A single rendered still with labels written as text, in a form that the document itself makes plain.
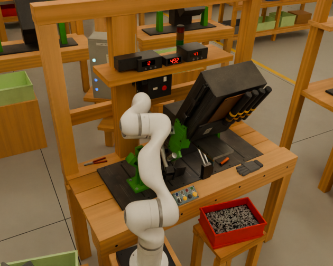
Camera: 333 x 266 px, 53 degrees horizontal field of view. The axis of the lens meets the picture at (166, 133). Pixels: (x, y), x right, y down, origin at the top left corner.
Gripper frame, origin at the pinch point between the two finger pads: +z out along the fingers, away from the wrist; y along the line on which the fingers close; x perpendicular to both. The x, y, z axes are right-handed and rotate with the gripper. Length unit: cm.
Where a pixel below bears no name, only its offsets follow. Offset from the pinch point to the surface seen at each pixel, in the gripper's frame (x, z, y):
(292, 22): 186, 548, 299
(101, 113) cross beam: 29.4, -28.6, 20.9
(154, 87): -4.5, -8.2, 26.7
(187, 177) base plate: 7.7, 14.9, -29.0
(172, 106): 6.5, 12.2, 18.6
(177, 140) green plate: -4.0, 2.6, -7.0
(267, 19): 218, 508, 317
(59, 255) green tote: 9, -72, -59
